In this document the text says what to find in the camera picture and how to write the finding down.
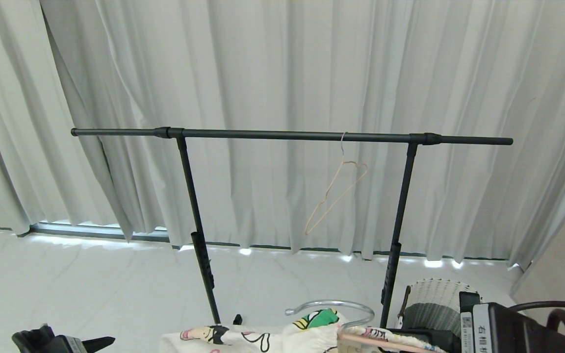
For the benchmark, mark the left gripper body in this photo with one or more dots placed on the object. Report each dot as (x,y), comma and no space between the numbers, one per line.
(42,341)

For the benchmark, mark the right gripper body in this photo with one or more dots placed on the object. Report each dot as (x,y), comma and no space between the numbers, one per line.
(469,304)

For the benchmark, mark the cream printed garment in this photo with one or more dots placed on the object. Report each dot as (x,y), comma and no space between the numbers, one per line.
(243,338)

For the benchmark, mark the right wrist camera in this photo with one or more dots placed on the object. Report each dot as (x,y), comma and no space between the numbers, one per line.
(518,328)

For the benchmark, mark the white laundry basket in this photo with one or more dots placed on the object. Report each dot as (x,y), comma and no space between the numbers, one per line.
(434,294)

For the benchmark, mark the black clothes rack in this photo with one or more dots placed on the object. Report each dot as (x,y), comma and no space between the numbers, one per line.
(263,134)

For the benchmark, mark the white curtain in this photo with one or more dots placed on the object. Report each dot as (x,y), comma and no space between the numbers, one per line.
(12,122)
(272,73)

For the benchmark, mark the window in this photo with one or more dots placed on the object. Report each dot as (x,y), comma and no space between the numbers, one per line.
(81,230)

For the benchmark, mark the pink clothes hanger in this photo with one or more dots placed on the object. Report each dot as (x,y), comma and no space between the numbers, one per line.
(343,161)
(331,304)

